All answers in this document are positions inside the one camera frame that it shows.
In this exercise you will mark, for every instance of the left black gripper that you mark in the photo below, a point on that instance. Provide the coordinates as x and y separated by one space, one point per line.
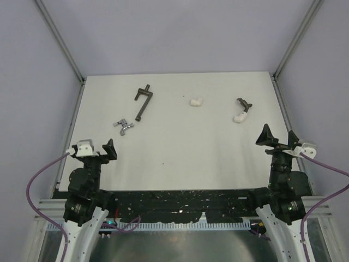
109 149

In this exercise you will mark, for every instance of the white slotted cable duct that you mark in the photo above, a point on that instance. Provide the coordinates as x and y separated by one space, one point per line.
201 225

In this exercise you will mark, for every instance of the aluminium frame post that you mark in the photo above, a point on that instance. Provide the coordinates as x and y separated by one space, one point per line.
42 9
298 36

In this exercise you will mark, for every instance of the far white elbow fitting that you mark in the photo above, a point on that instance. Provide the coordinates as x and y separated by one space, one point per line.
196 102

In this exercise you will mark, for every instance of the chrome faucet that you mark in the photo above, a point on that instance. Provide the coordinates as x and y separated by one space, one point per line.
124 126

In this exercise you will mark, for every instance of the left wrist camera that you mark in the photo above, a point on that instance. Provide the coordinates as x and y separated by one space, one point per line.
83 148

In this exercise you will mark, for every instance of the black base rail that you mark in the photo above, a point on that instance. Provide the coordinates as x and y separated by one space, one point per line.
187 206

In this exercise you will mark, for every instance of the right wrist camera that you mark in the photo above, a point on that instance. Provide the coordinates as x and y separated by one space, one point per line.
307 149

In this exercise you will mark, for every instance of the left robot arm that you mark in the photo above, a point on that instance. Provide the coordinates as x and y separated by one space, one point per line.
87 205

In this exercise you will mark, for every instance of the left aluminium frame post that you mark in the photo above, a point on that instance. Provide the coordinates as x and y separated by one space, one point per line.
42 9

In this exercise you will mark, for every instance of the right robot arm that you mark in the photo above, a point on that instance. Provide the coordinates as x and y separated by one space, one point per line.
280 205

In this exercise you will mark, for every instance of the white elbow fitting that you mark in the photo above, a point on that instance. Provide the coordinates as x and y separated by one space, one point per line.
241 117

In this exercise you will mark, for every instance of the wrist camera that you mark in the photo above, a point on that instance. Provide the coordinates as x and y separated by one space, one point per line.
307 149
83 148

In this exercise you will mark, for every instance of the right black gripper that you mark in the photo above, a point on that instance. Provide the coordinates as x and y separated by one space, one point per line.
266 137

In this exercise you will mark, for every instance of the right aluminium frame post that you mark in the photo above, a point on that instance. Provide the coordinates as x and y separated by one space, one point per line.
298 36

